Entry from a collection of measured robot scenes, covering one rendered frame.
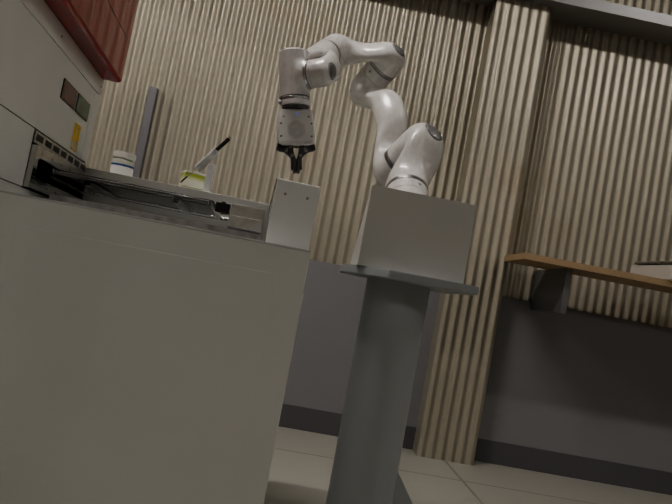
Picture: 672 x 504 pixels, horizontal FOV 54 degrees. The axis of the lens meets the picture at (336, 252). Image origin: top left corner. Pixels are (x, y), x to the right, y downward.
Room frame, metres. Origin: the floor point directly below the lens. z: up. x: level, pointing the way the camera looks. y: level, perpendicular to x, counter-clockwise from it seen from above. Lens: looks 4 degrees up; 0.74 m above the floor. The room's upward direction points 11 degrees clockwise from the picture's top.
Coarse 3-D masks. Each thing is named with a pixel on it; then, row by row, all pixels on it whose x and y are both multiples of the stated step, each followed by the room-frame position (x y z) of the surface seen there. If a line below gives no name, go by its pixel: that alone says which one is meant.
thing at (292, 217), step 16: (288, 192) 1.39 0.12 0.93; (304, 192) 1.39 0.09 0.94; (272, 208) 1.38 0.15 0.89; (288, 208) 1.39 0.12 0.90; (304, 208) 1.39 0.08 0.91; (272, 224) 1.38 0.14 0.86; (288, 224) 1.39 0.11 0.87; (304, 224) 1.39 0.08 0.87; (272, 240) 1.39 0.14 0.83; (288, 240) 1.39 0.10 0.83; (304, 240) 1.39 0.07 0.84
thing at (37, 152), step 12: (36, 144) 1.43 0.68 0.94; (36, 156) 1.43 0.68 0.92; (48, 156) 1.51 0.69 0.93; (36, 168) 1.45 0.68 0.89; (60, 168) 1.61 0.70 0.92; (72, 168) 1.71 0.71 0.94; (24, 180) 1.43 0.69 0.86; (36, 180) 1.47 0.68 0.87; (48, 192) 1.56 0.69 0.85; (60, 192) 1.65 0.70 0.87
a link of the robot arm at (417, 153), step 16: (416, 128) 1.83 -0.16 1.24; (432, 128) 1.85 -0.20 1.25; (400, 144) 1.86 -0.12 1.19; (416, 144) 1.81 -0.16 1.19; (432, 144) 1.83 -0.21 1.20; (400, 160) 1.81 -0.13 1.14; (416, 160) 1.80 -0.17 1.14; (432, 160) 1.83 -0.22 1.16; (400, 176) 1.77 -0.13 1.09; (416, 176) 1.77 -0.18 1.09; (432, 176) 1.85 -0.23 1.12
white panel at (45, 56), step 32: (0, 0) 1.13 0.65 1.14; (32, 0) 1.26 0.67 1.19; (0, 32) 1.16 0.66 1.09; (32, 32) 1.30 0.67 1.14; (64, 32) 1.47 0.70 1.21; (0, 64) 1.19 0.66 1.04; (32, 64) 1.33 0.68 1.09; (64, 64) 1.52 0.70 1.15; (0, 96) 1.22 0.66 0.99; (32, 96) 1.37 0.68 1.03; (96, 96) 1.83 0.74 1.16; (0, 128) 1.25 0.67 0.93; (32, 128) 1.41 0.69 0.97; (64, 128) 1.62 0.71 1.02; (0, 160) 1.28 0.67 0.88; (32, 192) 1.49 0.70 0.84
